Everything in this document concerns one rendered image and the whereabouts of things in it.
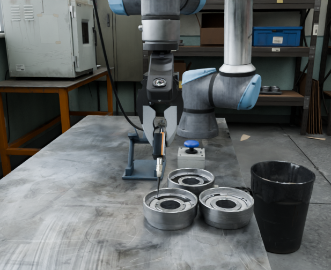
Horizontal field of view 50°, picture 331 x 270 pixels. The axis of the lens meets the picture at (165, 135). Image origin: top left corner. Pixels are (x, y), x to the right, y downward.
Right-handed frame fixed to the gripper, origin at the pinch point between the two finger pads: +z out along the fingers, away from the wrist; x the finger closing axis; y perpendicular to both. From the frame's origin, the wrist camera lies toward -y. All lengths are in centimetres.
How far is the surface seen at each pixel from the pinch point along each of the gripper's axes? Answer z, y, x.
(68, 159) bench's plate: 13.0, 22.0, 28.3
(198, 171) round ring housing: 9.4, 7.5, -8.2
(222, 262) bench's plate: 12.8, -22.0, -11.9
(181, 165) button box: 11.0, 15.1, -4.1
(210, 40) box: -13, 343, -24
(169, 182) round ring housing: 9.4, 0.3, -2.0
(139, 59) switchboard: 11, 374, 61
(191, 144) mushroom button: 5.8, 16.8, -6.6
